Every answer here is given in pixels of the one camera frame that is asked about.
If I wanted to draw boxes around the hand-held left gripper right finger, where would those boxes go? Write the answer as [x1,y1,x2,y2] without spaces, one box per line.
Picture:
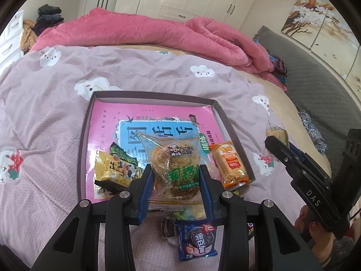
[199,164,319,271]

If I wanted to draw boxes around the mauve printed bed cover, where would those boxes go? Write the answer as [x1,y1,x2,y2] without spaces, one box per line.
[0,45,282,271]

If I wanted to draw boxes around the pile of dark clothes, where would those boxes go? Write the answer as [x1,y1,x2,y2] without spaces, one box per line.
[34,4,64,34]

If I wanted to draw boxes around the flower wall painting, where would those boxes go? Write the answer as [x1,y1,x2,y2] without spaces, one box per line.
[280,0,361,82]

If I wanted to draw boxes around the green and black snack packet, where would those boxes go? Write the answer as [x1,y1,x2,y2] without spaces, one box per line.
[109,142,140,170]

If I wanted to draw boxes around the person's right forearm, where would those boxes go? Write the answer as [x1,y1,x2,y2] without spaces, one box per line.
[307,230,356,271]

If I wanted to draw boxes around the pink book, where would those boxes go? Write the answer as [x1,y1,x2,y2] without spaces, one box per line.
[86,102,223,201]

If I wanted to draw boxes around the yellow knitted cloth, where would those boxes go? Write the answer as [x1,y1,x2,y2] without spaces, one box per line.
[21,19,37,54]

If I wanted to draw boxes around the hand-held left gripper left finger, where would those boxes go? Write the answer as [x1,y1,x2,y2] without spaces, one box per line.
[30,164,155,271]

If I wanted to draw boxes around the white drawer cabinet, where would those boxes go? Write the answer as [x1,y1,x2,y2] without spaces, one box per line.
[0,10,24,68]

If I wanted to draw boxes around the person's right hand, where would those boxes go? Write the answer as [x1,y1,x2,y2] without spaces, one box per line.
[294,205,323,244]

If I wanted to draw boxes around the clear cracker packet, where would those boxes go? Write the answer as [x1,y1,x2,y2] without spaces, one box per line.
[265,128,289,149]

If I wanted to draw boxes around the striped dark clothes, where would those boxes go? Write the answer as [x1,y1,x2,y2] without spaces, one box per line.
[266,52,288,86]

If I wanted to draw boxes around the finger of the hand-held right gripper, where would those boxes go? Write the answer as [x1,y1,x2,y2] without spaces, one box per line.
[264,135,332,189]

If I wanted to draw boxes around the yellow-green snack packet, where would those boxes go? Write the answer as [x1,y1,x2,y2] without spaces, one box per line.
[175,209,205,221]

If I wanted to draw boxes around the small brown candy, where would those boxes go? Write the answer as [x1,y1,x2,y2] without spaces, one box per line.
[160,218,177,238]

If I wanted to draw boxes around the dark floral cloth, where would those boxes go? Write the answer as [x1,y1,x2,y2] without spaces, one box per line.
[297,110,328,154]

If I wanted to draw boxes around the yellow cartoon snack packet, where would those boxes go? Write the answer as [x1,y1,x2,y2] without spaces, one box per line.
[94,150,140,194]

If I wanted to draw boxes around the blue cookie packet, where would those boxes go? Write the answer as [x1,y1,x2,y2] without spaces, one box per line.
[175,220,218,262]

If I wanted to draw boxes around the grey padded headboard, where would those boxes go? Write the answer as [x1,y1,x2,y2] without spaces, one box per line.
[252,25,361,181]

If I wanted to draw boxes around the pink quilt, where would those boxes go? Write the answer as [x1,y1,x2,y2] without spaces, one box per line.
[30,8,288,91]

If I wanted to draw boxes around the clear pork floss cake packet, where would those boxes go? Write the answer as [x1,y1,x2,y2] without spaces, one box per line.
[138,132,206,212]

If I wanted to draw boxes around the orange rice cracker packet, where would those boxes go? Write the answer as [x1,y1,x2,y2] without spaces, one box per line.
[210,141,250,190]

